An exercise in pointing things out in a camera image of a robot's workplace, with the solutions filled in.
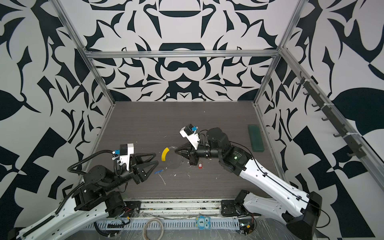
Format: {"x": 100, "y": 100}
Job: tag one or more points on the green rectangular plastic case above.
{"x": 256, "y": 139}

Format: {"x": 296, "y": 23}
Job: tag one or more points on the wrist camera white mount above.
{"x": 123, "y": 155}
{"x": 192, "y": 134}

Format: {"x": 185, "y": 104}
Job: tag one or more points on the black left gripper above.
{"x": 134, "y": 167}

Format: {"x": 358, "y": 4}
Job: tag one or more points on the metal keyring with keys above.
{"x": 173, "y": 160}

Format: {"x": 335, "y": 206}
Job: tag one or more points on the white tape roll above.
{"x": 151, "y": 225}

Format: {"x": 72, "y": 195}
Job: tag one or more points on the blue monster sticker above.
{"x": 203, "y": 223}

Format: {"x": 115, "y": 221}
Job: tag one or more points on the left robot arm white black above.
{"x": 97, "y": 197}

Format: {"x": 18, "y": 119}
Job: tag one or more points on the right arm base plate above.
{"x": 230, "y": 208}

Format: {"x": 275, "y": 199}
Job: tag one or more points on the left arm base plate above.
{"x": 128, "y": 209}

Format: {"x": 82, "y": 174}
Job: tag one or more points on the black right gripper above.
{"x": 190, "y": 154}

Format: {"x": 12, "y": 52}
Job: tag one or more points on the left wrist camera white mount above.
{"x": 123, "y": 155}

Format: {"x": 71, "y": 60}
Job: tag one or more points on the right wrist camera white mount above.
{"x": 192, "y": 134}

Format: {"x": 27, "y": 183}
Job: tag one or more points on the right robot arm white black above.
{"x": 298, "y": 210}

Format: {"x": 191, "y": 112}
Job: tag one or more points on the yellow key tag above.
{"x": 164, "y": 154}

